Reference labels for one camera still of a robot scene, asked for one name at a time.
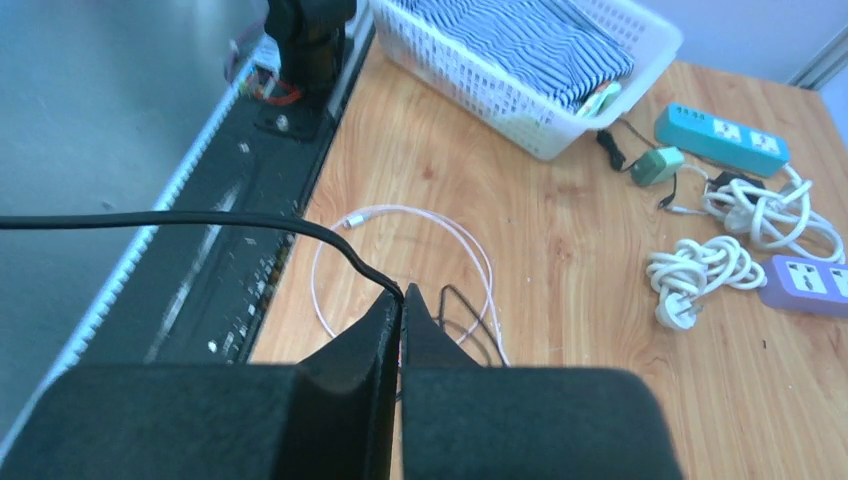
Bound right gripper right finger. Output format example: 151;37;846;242
401;285;684;479

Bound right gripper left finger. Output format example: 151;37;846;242
1;294;402;479

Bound white cable with plug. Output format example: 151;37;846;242
645;235;770;333

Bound green cube adapter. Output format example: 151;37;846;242
629;146;685;187

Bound thin black cable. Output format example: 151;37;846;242
0;210;505;369

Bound black power adapter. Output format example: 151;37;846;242
705;170;766;200

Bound teal power strip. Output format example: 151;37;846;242
654;103;790;178

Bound purple power strip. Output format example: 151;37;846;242
758;255;847;319

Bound white power strip cable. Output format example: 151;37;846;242
678;162;847;265

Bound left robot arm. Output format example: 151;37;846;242
254;0;357;141

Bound white plastic basket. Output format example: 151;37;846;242
371;1;683;160

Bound striped blue white cloth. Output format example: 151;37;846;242
399;0;635;113

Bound pink usb cable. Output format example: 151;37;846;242
310;203;511;369

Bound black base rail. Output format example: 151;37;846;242
72;27;373;365

